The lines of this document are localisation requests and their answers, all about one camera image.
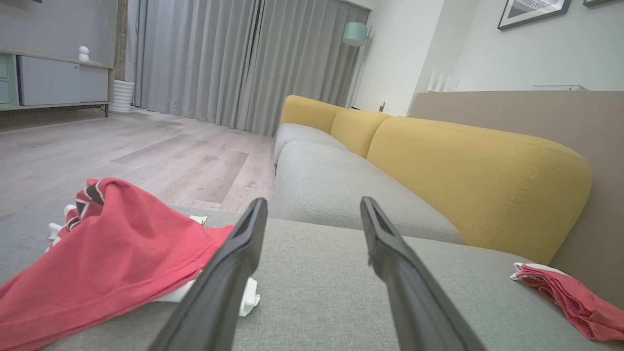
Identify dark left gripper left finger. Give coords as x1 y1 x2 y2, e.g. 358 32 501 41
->
149 197 269 351

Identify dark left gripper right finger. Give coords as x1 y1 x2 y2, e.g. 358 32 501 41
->
360 196 488 351

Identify red basketball jersey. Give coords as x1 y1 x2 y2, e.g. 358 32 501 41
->
0 178 261 351

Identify red shorts with white stripe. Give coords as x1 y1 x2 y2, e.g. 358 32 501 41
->
510 262 624 342

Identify grey sofa seat cushion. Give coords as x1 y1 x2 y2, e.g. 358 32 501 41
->
273 122 350 165
271 140 464 244

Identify yellow sofa back cushion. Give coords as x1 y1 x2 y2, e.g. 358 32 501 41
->
280 95 345 134
330 108 391 159
367 116 593 265

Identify white ribbed cylinder stool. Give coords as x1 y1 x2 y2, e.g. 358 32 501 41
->
108 79 136 115

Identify white upright rack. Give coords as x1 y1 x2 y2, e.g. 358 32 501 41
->
427 69 461 93

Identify grey curtain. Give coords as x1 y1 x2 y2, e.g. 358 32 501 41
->
253 0 372 137
128 0 260 128

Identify grey wooden sideboard cabinet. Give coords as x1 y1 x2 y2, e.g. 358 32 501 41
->
0 48 116 118

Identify teal shade floor lamp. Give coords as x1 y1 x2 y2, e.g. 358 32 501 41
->
342 21 374 109

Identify large black framed picture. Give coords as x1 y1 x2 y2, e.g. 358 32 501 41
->
497 0 573 31

